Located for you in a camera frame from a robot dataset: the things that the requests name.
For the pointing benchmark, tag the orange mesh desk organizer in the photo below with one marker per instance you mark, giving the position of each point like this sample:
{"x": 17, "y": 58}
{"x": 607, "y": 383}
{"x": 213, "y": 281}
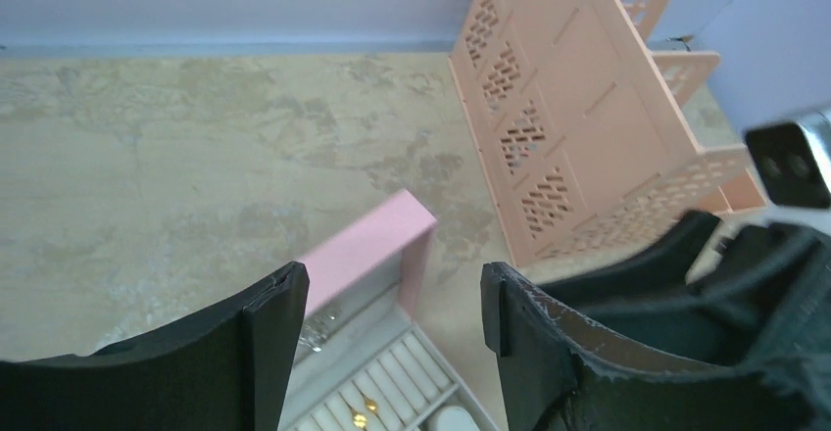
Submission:
{"x": 579, "y": 126}

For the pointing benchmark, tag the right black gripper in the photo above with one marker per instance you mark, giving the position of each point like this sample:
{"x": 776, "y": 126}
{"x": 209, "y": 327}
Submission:
{"x": 764, "y": 309}

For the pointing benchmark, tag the silver crystal jewelry pile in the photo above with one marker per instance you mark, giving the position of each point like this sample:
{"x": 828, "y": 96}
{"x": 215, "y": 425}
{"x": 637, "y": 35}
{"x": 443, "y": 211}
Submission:
{"x": 317, "y": 329}

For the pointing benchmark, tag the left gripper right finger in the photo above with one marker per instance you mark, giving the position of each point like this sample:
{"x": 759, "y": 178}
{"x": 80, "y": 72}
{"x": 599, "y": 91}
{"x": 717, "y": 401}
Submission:
{"x": 562, "y": 370}

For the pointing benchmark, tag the white oval box insert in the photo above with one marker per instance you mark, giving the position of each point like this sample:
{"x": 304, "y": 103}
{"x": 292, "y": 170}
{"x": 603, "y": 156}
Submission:
{"x": 451, "y": 418}

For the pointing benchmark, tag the pink jewelry box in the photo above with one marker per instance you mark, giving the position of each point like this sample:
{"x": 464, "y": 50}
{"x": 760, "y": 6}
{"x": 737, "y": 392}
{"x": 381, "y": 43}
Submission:
{"x": 378, "y": 370}

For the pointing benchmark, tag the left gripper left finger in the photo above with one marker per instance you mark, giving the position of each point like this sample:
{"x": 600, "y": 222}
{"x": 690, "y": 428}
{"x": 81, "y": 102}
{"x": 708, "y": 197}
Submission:
{"x": 224, "y": 367}

